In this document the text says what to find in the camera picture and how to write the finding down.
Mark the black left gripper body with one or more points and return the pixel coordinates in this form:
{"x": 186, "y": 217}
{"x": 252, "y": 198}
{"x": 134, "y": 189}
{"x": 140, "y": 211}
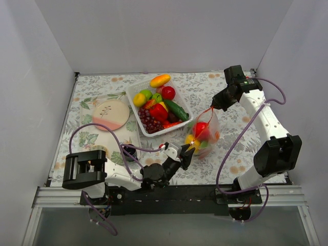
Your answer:
{"x": 184, "y": 157}

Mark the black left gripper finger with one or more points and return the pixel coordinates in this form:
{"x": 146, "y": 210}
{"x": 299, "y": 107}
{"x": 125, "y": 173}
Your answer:
{"x": 184, "y": 155}
{"x": 185, "y": 166}

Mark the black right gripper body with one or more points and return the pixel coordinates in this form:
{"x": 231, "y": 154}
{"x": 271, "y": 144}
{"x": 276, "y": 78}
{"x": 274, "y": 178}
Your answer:
{"x": 220, "y": 100}

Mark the yellow lemon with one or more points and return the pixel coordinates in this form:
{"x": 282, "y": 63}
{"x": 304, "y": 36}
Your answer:
{"x": 194, "y": 143}

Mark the orange pink peach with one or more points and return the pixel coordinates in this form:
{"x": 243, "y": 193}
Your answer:
{"x": 202, "y": 153}

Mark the green bell pepper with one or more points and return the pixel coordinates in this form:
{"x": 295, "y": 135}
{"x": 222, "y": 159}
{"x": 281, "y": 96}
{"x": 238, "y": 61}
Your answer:
{"x": 205, "y": 145}

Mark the clear zip top bag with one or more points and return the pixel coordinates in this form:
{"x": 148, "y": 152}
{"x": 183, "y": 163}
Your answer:
{"x": 209, "y": 116}

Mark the red apple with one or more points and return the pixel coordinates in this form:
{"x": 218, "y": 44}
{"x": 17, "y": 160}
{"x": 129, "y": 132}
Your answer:
{"x": 201, "y": 131}

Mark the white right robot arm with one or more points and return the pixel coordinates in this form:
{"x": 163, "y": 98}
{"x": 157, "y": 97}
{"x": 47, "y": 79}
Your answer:
{"x": 279, "y": 149}

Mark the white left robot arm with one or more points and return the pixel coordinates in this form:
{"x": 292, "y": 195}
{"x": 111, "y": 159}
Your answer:
{"x": 90, "y": 171}

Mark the orange carrot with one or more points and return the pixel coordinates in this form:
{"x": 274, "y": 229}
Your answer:
{"x": 171, "y": 124}

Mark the dark purple passion fruit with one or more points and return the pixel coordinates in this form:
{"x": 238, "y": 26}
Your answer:
{"x": 172, "y": 118}

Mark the dark red grape bunch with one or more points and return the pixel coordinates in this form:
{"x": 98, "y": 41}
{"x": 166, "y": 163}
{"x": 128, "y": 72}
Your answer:
{"x": 150, "y": 124}

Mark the dark blue cup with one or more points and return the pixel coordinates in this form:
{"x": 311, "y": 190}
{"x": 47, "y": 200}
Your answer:
{"x": 130, "y": 152}

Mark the dark green cucumber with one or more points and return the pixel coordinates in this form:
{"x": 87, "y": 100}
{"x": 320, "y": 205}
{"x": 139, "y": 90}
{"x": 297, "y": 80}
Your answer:
{"x": 177, "y": 110}

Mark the red bell pepper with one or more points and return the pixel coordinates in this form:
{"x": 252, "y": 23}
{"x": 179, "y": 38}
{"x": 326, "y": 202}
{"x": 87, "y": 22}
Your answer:
{"x": 159, "y": 112}

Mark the leaf patterned rectangular tray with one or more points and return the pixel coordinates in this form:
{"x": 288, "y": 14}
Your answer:
{"x": 100, "y": 137}

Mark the red yellow small mango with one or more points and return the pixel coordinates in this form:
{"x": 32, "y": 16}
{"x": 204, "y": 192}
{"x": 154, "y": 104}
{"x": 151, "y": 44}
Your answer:
{"x": 149, "y": 104}

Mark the red tomato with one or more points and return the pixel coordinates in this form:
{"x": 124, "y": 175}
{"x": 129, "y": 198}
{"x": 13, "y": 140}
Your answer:
{"x": 168, "y": 93}

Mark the small green fruit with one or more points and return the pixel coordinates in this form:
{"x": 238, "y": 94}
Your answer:
{"x": 157, "y": 97}

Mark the green apple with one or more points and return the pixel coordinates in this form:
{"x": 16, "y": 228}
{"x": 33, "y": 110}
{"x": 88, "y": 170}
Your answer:
{"x": 147, "y": 93}

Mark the yellow fruit left side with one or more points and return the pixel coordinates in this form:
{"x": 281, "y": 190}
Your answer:
{"x": 139, "y": 100}

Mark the orange yellow mango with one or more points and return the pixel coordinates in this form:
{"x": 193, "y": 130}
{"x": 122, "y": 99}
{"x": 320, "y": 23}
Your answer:
{"x": 160, "y": 80}

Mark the pink beige round plate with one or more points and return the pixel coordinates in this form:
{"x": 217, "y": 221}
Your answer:
{"x": 112, "y": 113}

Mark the white plastic fruit basket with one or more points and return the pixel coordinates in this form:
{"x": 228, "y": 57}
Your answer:
{"x": 132, "y": 90}

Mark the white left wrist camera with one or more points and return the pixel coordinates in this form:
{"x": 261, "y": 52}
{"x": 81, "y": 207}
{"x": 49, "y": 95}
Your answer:
{"x": 171, "y": 150}

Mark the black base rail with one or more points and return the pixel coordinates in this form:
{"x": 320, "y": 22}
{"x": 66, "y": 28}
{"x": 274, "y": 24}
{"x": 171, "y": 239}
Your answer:
{"x": 186, "y": 199}

